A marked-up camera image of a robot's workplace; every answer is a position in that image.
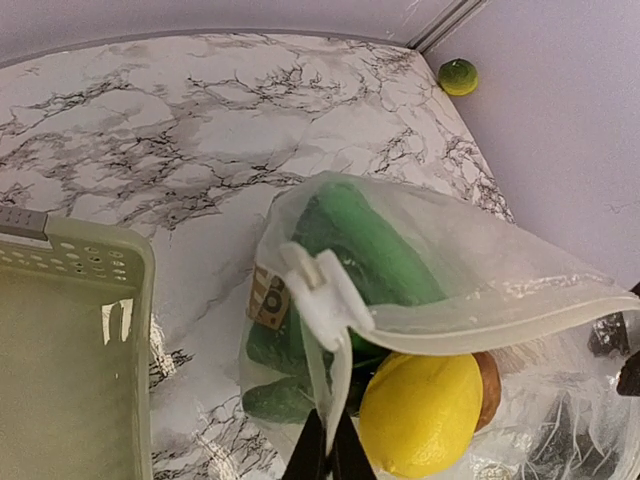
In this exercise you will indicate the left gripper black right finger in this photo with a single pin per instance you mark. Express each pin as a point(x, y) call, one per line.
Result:
point(349, 461)

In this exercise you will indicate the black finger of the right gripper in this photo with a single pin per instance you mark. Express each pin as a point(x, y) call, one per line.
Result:
point(609, 338)

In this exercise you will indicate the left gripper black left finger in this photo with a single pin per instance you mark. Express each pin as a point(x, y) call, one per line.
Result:
point(309, 458)

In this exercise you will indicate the yellow lemon toy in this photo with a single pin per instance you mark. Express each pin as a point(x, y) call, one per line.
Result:
point(419, 413)

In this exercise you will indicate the brown red potato toy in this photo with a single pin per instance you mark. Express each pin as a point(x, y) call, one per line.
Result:
point(492, 388)

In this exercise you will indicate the clear zip top bag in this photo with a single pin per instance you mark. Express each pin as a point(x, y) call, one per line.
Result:
point(528, 303)

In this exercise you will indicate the green white bok choy toy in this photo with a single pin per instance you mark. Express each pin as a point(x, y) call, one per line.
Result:
point(383, 267)

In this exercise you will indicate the green bell pepper toy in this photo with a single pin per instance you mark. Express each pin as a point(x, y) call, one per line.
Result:
point(458, 77)

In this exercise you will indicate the pale green perforated basket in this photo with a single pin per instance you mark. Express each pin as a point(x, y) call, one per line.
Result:
point(76, 301)

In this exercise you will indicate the right aluminium frame post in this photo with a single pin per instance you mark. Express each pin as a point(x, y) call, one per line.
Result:
point(445, 23)

